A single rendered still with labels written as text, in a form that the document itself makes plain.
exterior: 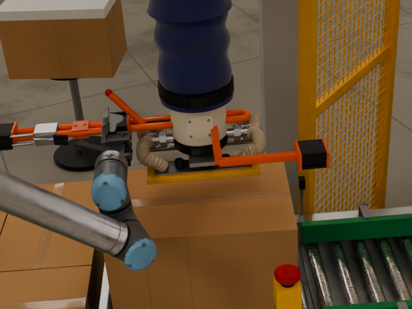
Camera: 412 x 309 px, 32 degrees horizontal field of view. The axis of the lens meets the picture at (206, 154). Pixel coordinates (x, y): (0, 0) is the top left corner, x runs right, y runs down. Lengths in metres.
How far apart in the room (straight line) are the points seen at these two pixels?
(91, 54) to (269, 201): 1.95
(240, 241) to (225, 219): 0.09
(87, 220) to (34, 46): 2.42
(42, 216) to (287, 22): 1.71
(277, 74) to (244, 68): 2.32
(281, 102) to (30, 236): 1.24
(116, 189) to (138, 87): 3.50
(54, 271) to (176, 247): 0.71
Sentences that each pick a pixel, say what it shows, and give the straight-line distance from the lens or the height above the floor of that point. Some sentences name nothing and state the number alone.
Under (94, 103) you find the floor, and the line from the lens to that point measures 5.22.
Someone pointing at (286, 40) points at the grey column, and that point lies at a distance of 3.16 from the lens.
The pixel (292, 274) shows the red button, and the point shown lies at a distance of 1.92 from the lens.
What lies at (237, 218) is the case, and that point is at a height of 0.95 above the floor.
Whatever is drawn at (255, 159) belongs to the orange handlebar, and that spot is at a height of 1.25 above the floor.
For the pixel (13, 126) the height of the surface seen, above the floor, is 1.27.
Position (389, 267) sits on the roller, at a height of 0.54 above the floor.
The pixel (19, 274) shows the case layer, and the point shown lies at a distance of 2.85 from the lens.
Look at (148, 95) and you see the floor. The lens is 5.24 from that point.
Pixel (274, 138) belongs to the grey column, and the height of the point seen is 0.61.
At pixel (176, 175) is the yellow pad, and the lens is 2.16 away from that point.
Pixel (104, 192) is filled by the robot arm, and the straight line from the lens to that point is 1.90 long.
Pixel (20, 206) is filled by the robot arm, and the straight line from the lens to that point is 1.70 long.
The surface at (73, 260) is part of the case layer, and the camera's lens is 2.85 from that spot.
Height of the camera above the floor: 2.29
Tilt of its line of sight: 31 degrees down
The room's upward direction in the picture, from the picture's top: 4 degrees counter-clockwise
